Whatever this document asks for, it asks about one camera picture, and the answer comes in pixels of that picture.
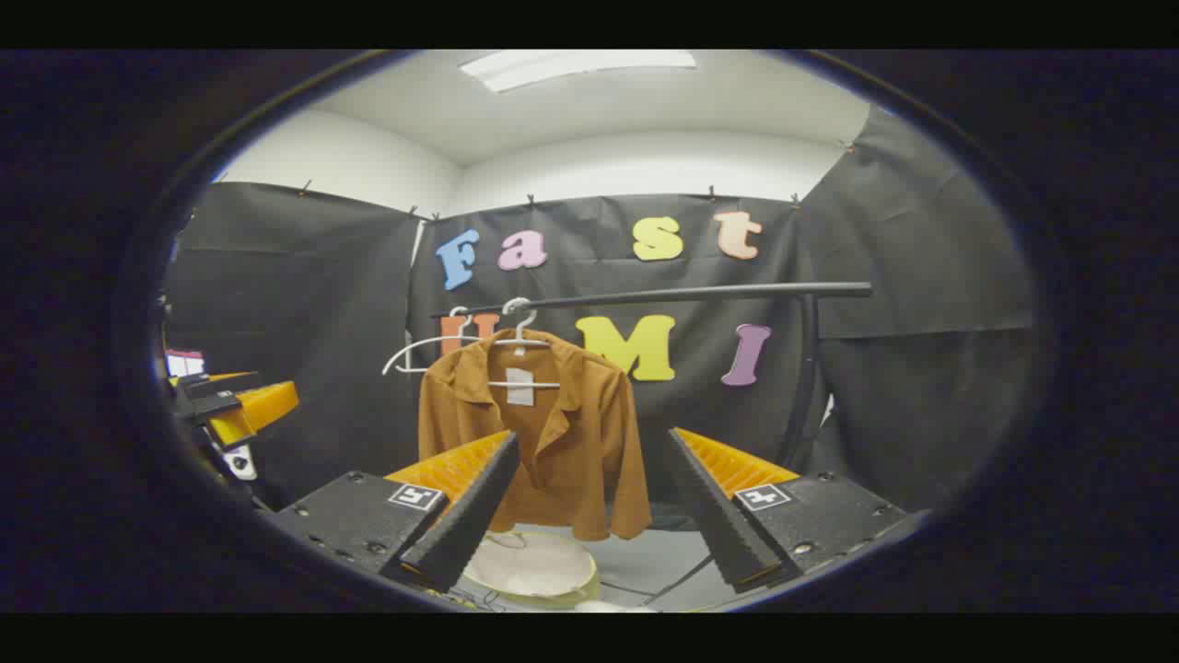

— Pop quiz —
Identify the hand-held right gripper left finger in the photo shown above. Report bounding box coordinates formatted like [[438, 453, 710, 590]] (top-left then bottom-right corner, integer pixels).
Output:
[[265, 429, 522, 595]]

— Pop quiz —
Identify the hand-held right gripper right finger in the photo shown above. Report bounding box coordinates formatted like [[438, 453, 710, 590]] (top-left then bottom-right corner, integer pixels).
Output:
[[667, 426, 913, 595]]

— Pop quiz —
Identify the white laundry hamper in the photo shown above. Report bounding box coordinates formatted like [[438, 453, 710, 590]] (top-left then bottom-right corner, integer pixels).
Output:
[[461, 527, 601, 610]]

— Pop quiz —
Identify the brown shirt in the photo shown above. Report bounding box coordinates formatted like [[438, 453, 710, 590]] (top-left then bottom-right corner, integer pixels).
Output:
[[417, 341, 653, 542]]

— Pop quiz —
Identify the white plastic hanger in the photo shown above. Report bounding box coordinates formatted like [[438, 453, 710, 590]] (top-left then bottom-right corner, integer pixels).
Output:
[[382, 307, 485, 377]]

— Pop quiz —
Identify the white hanger with taped hook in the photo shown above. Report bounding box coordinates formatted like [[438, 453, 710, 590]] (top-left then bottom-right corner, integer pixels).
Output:
[[486, 297, 563, 390]]

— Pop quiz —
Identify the black clothes rack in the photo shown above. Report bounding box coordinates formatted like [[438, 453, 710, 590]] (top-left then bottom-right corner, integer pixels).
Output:
[[431, 282, 873, 472]]

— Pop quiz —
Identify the black backdrop cloth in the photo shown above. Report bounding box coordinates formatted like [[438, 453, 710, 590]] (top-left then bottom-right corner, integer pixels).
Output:
[[161, 103, 1038, 517]]

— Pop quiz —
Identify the ceiling light panel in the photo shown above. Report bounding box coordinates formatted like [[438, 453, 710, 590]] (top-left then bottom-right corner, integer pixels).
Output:
[[459, 50, 698, 94]]

